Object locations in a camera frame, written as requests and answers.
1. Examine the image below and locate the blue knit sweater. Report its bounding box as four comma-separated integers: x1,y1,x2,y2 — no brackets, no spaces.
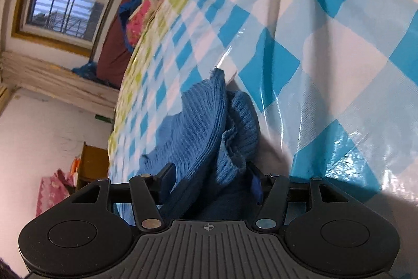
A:
139,69,259,221

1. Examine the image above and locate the pink floral cloth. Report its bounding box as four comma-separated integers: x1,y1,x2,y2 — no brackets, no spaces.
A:
36,169,76,217

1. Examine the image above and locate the orange object on cabinet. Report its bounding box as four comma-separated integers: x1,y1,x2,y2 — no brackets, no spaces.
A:
70,156,81,176

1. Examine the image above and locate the wooden cabinet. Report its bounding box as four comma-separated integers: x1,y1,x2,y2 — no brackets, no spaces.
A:
76,143,109,190

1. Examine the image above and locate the checkered plastic bed sheet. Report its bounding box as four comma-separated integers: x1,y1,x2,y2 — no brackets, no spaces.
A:
107,0,418,276

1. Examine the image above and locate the left beige curtain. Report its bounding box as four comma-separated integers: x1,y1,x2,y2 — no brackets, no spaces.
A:
1,52,118,118

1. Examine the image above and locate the maroon headboard cover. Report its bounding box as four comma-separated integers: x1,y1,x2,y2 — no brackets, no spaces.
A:
96,0,131,89

